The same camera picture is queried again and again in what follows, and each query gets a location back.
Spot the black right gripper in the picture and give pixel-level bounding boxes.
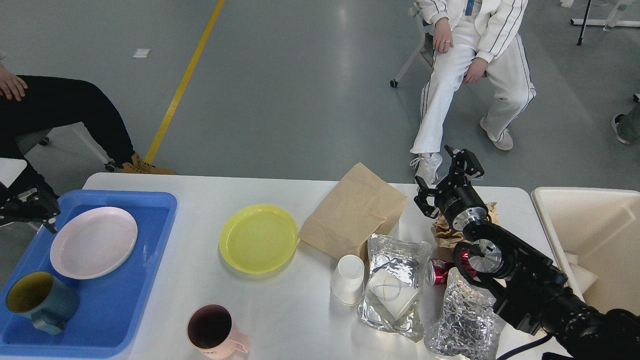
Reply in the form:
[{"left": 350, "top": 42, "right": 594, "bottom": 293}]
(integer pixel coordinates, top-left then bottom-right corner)
[{"left": 414, "top": 145, "right": 489, "bottom": 231}]

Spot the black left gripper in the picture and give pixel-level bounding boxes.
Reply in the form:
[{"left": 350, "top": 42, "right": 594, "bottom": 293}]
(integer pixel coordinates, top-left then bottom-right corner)
[{"left": 0, "top": 182, "right": 60, "bottom": 234}]

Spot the teal mug yellow inside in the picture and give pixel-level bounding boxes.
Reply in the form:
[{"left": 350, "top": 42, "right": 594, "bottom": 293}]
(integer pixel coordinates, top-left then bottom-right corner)
[{"left": 5, "top": 271, "right": 80, "bottom": 336}]

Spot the yellow round plastic plate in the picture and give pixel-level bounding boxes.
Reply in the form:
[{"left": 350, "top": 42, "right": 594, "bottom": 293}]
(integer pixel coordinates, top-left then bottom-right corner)
[{"left": 218, "top": 203, "right": 298, "bottom": 274}]

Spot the pink ribbed mug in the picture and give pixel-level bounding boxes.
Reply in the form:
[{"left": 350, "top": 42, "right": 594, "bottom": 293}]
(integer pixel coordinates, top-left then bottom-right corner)
[{"left": 186, "top": 303, "right": 251, "bottom": 360}]

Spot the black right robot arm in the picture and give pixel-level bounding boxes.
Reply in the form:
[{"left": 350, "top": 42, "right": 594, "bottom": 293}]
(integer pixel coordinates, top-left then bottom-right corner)
[{"left": 414, "top": 145, "right": 640, "bottom": 360}]

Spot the crumpled brown paper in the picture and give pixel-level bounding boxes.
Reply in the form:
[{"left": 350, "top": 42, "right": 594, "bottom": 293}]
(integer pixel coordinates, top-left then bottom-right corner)
[{"left": 433, "top": 202, "right": 501, "bottom": 249}]

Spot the crushed red soda can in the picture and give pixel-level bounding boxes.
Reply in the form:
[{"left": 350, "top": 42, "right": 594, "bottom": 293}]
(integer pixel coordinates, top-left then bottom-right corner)
[{"left": 425, "top": 258, "right": 455, "bottom": 286}]

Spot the brown paper bag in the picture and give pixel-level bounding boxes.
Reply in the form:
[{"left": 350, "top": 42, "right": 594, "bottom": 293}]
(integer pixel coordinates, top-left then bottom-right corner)
[{"left": 298, "top": 162, "right": 407, "bottom": 261}]

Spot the silver foil pouch with paper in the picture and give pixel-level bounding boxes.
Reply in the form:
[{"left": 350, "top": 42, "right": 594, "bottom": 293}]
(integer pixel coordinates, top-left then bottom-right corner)
[{"left": 357, "top": 234, "right": 433, "bottom": 342}]

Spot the person in black trousers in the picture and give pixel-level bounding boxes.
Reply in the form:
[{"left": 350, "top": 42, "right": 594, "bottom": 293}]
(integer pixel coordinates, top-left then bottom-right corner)
[{"left": 0, "top": 67, "right": 175, "bottom": 175}]

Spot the white paper cup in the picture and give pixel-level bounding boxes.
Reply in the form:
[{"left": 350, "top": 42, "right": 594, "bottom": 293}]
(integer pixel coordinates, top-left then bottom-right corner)
[{"left": 330, "top": 254, "right": 365, "bottom": 306}]

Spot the crumpled silver foil bag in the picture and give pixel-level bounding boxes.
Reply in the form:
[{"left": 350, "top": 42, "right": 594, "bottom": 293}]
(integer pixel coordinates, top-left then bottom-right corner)
[{"left": 424, "top": 268, "right": 506, "bottom": 360}]

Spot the person in white tracksuit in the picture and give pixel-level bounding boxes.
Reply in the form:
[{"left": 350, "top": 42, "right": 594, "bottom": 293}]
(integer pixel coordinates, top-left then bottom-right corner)
[{"left": 410, "top": 0, "right": 537, "bottom": 184}]

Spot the beige plastic bin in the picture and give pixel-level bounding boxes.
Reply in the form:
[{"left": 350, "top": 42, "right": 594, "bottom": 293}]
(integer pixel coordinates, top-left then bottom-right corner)
[{"left": 531, "top": 187, "right": 640, "bottom": 315}]

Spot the white wheeled chair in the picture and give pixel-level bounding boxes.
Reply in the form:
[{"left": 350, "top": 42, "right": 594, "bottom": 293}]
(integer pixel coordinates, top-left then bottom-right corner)
[{"left": 390, "top": 1, "right": 435, "bottom": 89}]

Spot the person in grey hoodie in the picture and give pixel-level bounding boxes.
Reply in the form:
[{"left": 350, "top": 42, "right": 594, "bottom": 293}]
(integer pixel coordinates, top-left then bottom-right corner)
[{"left": 611, "top": 102, "right": 640, "bottom": 146}]

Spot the white stand base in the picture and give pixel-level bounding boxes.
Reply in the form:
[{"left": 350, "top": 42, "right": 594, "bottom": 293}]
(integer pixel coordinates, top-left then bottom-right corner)
[{"left": 560, "top": 0, "right": 640, "bottom": 47}]

